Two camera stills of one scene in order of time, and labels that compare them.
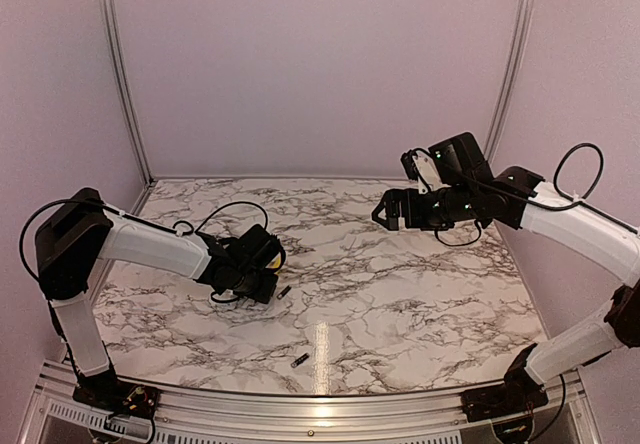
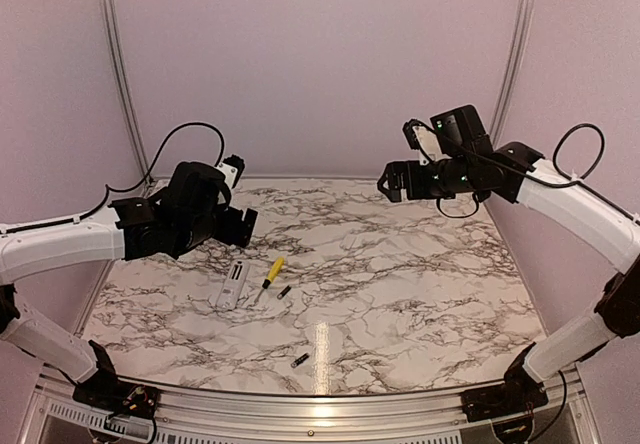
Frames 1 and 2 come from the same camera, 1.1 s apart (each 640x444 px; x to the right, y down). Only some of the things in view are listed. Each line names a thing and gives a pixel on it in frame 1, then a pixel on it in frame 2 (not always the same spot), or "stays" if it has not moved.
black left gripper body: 247,284 to 228,233
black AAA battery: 300,360 stays
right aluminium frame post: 522,36 stays
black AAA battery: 283,292 stays
